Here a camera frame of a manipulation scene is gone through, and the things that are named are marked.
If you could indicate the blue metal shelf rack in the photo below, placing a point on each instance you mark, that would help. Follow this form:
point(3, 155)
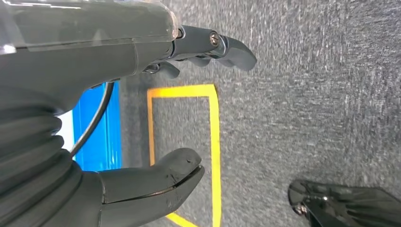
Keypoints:
point(109, 141)

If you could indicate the black left robot foot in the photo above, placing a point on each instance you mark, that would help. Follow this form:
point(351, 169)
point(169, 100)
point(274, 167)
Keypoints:
point(351, 206)

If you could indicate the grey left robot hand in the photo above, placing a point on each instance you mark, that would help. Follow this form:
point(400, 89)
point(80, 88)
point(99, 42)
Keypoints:
point(94, 62)

